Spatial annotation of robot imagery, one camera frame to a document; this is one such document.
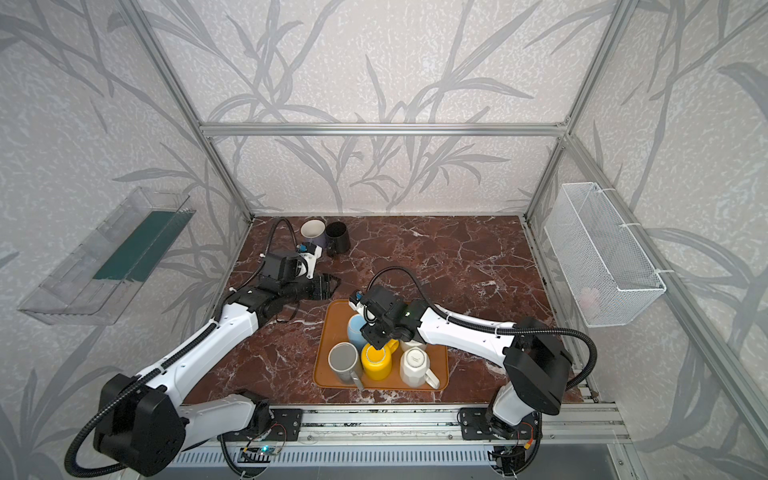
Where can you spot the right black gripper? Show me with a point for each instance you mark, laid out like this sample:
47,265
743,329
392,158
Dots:
373,330

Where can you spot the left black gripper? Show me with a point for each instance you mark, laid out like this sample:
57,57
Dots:
318,287

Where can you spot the purple mug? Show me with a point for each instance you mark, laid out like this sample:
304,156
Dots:
314,231

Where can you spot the black mug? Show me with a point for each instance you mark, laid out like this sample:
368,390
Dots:
338,239

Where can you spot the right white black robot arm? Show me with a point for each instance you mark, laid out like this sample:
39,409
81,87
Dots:
541,363

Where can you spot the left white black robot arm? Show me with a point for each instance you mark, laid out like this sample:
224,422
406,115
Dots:
143,423

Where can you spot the light blue mug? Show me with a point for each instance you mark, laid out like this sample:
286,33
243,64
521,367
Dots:
354,333

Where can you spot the cream round mug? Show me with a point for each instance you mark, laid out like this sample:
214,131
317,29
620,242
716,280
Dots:
413,344

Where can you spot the yellow mug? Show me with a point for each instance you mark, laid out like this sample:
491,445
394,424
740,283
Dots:
378,363

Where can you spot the white faceted mug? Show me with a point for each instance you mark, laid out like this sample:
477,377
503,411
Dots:
415,369

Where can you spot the grey mug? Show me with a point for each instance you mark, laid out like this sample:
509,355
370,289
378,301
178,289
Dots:
344,361

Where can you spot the brown rectangular tray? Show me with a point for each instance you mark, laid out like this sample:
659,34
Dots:
334,331

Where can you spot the green circuit board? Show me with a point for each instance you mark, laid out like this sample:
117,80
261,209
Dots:
261,453

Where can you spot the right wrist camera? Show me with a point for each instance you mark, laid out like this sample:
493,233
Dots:
357,304

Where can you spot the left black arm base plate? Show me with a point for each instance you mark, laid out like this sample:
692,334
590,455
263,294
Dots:
285,427

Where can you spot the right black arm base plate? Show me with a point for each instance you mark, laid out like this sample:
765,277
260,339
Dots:
479,424

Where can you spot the clear plastic wall bin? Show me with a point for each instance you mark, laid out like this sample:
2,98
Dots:
97,281

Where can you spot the aluminium front rail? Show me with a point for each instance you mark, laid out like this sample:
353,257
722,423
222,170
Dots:
441,424

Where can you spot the white wire mesh basket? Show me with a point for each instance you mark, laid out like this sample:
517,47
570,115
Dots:
609,274

